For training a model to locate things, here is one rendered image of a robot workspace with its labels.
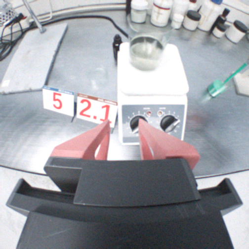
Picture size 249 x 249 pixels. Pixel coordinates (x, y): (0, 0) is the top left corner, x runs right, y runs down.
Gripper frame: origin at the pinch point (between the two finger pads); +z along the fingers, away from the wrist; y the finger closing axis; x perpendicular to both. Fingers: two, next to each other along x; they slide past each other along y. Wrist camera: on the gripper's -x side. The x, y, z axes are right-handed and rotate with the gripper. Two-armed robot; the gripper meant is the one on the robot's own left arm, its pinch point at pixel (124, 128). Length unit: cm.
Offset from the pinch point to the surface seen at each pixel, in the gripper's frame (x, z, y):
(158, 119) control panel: 3.9, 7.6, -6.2
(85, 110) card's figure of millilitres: 4.5, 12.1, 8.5
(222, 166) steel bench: 14.5, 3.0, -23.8
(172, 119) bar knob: 3.6, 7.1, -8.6
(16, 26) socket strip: -24, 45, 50
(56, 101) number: 2.8, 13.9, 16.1
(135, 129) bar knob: 4.6, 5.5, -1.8
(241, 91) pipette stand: 0.3, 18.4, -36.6
